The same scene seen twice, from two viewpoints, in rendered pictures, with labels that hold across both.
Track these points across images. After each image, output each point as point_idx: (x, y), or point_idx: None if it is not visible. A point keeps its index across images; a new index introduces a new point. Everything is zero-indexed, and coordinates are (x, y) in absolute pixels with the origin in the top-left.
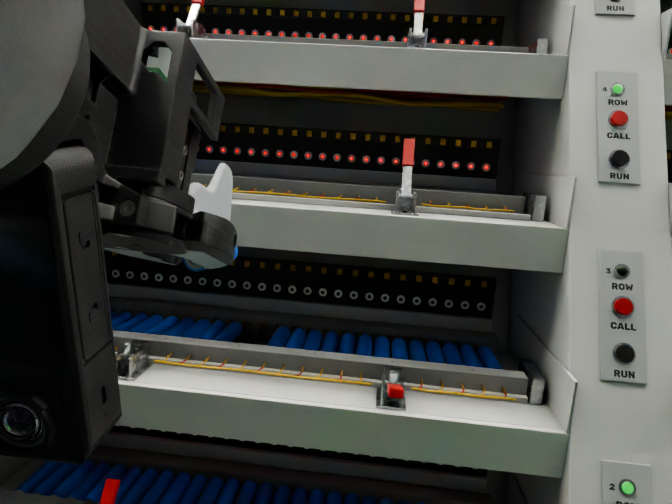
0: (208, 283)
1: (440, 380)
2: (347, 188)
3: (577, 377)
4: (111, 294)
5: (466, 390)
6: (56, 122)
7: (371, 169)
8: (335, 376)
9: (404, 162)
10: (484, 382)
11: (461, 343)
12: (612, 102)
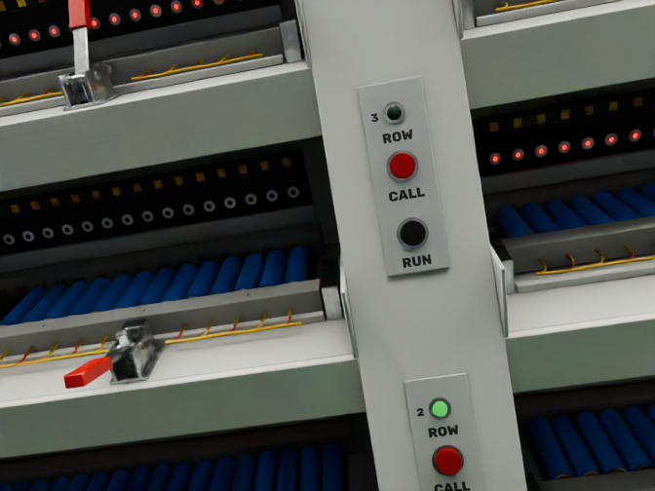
0: None
1: (209, 320)
2: (31, 82)
3: (356, 281)
4: None
5: (244, 324)
6: None
7: (107, 36)
8: (74, 349)
9: (71, 23)
10: (265, 308)
11: (274, 247)
12: None
